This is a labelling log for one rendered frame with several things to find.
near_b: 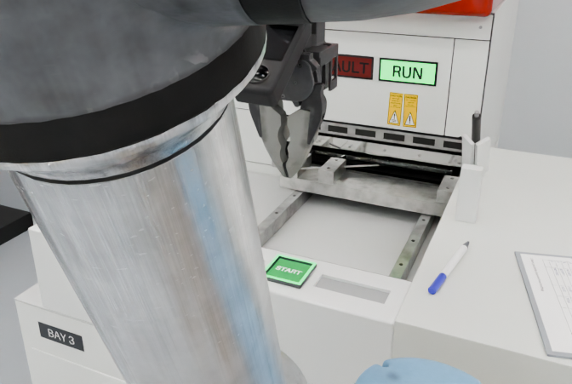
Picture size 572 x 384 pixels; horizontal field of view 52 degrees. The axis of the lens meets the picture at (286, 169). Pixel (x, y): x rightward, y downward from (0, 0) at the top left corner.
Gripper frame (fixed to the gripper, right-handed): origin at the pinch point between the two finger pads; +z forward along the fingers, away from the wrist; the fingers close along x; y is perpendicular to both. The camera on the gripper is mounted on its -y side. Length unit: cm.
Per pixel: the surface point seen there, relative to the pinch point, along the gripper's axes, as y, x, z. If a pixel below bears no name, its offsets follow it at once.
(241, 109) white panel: 59, 38, 13
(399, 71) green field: 58, 1, 1
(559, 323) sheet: 2.6, -31.7, 13.9
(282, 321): -3.9, -1.2, 18.5
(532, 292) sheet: 7.7, -28.7, 13.9
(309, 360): -3.9, -4.9, 23.3
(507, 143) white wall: 207, -15, 63
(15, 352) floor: 53, 127, 111
